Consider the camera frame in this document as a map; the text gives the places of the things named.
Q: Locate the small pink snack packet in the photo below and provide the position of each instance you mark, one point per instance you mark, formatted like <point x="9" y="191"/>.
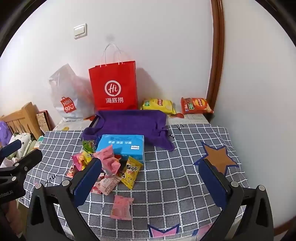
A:
<point x="121" y="208"/>

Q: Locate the brown framed picture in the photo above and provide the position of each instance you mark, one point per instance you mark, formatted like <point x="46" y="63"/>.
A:
<point x="44" y="121"/>

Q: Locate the left human hand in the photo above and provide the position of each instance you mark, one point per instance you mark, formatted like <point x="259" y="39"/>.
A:
<point x="13" y="216"/>

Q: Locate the orange chips bag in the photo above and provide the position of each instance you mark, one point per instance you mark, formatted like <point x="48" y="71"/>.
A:
<point x="195" y="106"/>

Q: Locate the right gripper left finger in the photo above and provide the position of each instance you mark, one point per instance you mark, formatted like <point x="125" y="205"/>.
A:
<point x="43" y="222"/>

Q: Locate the blue tissue pack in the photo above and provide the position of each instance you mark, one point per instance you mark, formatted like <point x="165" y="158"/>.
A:
<point x="124" y="145"/>

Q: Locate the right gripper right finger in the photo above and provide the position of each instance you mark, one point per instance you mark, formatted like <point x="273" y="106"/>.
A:
<point x="257" y="220"/>

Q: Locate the red snack packet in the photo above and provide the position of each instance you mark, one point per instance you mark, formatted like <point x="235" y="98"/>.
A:
<point x="122" y="160"/>

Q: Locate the purple towel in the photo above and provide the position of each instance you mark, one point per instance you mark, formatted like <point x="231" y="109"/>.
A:
<point x="149" y="123"/>

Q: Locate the pink triangular snack packet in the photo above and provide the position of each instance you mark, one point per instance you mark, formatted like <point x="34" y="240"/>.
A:
<point x="110" y="164"/>

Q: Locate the yellow crispy snack packet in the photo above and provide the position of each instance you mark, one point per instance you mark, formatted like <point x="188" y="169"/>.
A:
<point x="129" y="173"/>

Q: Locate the green snack packet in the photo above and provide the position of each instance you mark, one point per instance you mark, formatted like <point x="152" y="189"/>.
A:
<point x="89" y="145"/>

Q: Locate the white wall switch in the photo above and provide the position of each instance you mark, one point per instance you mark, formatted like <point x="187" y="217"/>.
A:
<point x="80" y="31"/>

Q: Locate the white strawberry snack packet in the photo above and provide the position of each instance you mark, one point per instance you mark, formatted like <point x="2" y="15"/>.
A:
<point x="72" y="171"/>

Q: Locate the white plastic Miniso bag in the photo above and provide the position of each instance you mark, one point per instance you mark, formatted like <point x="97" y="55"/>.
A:
<point x="71" y="95"/>

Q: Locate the brown wooden door frame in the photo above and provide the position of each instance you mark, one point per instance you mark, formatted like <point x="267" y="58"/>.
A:
<point x="217" y="51"/>

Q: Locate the pink white biscuit packet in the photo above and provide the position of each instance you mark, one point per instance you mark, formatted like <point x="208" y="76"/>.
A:
<point x="105" y="185"/>

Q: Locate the wooden chair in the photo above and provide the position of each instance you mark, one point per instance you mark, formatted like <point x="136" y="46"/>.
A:
<point x="24" y="121"/>

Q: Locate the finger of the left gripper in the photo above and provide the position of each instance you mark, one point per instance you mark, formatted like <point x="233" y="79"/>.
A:
<point x="10" y="149"/>
<point x="23" y="165"/>

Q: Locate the red paper shopping bag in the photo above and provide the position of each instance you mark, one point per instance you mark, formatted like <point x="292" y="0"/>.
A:
<point x="114" y="85"/>

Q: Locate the yellow chips bag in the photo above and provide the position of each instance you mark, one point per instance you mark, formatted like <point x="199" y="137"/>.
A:
<point x="163" y="105"/>

